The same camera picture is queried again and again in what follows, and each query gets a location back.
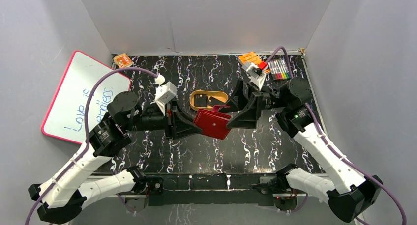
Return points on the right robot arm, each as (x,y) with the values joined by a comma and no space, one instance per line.
(346,191)

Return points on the pink framed whiteboard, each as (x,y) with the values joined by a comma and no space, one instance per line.
(65,118)

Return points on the tan oval tray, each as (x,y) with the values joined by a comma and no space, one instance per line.
(217,94)

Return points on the small orange card box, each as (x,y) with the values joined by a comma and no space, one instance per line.
(123,60)

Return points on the red card holder wallet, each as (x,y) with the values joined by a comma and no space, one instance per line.
(212,122)

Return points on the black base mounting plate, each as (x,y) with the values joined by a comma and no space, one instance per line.
(219,188)

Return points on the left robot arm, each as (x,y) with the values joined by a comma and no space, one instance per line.
(67,193)

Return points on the black cards stack in tray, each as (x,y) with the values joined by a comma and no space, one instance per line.
(200,100)

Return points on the orange book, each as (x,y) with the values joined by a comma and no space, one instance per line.
(252,57)

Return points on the coloured marker pen pack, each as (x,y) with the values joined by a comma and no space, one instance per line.
(279,70)

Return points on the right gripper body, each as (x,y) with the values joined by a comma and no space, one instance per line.
(255,111)

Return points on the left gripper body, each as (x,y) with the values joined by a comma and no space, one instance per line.
(174,121)

